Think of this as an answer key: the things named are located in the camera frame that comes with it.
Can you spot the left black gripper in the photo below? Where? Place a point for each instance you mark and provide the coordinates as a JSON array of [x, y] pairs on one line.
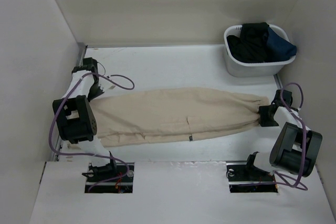
[[90, 97]]

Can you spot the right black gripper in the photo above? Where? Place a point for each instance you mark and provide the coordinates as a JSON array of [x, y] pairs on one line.
[[264, 121]]

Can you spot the beige trousers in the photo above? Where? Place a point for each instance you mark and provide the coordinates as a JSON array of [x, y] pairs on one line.
[[174, 115]]

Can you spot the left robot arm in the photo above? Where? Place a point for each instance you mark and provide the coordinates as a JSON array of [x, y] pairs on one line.
[[77, 124]]

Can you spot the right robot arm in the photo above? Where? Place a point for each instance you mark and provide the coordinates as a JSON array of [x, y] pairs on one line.
[[262, 161]]

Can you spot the white laundry basket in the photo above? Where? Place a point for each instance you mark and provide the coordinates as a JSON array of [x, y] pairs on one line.
[[241, 69]]

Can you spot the navy blue garment in basket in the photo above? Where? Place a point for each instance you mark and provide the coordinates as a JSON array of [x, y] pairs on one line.
[[277, 48]]

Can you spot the black garment in basket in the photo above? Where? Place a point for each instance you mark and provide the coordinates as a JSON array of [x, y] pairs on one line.
[[250, 46]]

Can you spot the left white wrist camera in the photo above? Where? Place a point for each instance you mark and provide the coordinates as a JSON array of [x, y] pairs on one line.
[[105, 84]]

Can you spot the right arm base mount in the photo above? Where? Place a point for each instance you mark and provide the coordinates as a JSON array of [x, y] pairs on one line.
[[247, 180]]

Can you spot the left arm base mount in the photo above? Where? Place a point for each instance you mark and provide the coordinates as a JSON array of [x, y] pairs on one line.
[[109, 179]]

